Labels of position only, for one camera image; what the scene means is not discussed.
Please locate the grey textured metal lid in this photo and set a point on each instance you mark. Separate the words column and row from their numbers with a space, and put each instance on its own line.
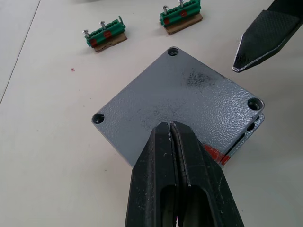
column 184, row 94

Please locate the green screw holder block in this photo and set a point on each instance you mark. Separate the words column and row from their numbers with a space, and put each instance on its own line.
column 104, row 35
column 176, row 15

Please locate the silver pan head screw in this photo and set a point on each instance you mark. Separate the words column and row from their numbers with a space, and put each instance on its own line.
column 103, row 24
column 181, row 3
column 165, row 9
column 86, row 33

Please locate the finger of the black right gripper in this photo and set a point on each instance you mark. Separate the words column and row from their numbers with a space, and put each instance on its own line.
column 262, row 37

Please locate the brown cardboard base piece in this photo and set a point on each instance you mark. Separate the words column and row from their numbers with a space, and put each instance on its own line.
column 116, row 41
column 187, row 23

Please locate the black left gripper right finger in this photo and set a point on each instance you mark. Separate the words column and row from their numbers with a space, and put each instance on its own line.
column 203, row 179

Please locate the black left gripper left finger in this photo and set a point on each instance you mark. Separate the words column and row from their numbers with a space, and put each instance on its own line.
column 151, row 170

